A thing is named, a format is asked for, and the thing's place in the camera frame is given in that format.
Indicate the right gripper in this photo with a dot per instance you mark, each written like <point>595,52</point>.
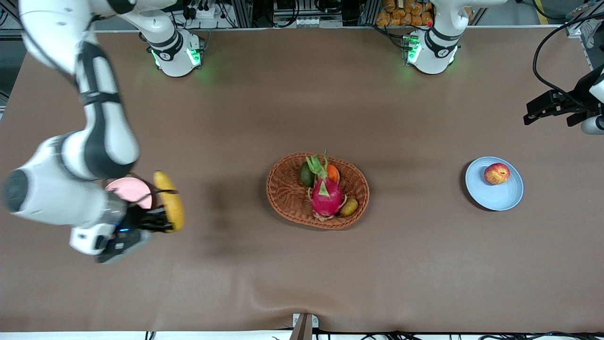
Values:
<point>137,218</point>

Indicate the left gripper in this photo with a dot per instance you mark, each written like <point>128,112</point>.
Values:
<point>574,102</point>

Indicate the yellow banana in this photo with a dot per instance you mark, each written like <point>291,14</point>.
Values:
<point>165,184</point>

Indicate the red yellow apple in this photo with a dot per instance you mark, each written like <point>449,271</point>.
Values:
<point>496,174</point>

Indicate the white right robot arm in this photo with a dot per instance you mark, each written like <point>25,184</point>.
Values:
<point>104,132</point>

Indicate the pink plate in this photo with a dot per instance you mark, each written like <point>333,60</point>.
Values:
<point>132,190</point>

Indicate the light blue plate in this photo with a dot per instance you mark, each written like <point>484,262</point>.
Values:
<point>490,198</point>

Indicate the brown tablecloth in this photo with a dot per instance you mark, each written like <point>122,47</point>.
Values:
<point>236,118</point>

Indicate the brown wicker basket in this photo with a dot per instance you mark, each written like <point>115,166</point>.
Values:
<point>283,193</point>

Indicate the dark green avocado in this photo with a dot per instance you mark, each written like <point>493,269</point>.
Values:
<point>306,174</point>

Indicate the pink dragon fruit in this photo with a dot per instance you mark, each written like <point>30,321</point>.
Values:
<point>325,198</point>

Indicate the pile of orange bread packs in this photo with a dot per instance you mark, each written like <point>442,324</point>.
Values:
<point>406,12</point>

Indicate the orange fruit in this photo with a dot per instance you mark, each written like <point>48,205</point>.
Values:
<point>333,173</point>

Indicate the brown green kiwi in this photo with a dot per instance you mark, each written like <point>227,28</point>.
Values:
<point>349,207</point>

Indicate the white power strip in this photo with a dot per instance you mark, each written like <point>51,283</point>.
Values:
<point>203,12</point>

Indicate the aluminium frame post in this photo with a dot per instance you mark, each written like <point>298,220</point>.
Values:
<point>583,21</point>

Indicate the metal table edge bracket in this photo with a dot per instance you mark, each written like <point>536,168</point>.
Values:
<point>304,326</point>

